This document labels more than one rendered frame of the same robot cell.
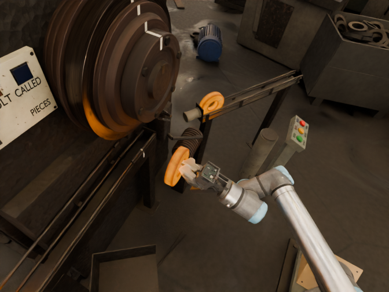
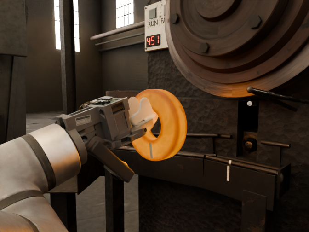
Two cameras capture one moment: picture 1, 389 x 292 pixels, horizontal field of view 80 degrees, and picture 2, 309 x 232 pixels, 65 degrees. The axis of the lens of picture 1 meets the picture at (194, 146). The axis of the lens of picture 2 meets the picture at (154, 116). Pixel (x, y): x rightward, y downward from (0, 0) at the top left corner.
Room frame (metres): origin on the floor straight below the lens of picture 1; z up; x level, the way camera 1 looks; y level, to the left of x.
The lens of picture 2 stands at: (0.76, -0.41, 0.90)
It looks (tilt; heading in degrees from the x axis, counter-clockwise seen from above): 6 degrees down; 120
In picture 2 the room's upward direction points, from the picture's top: straight up
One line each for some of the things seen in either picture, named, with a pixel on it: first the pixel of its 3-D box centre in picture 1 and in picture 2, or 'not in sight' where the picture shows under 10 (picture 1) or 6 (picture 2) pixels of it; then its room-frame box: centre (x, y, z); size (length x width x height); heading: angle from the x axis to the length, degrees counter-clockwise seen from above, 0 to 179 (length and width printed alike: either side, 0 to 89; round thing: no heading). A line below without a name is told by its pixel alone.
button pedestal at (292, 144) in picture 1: (281, 159); not in sight; (1.09, -0.63, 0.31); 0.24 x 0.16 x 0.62; 165
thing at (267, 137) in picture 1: (256, 157); not in sight; (1.10, -0.46, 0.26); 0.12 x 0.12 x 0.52
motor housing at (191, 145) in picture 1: (184, 163); not in sight; (0.91, 0.04, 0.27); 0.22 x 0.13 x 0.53; 165
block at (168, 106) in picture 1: (159, 120); not in sight; (0.86, 0.21, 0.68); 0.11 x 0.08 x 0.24; 75
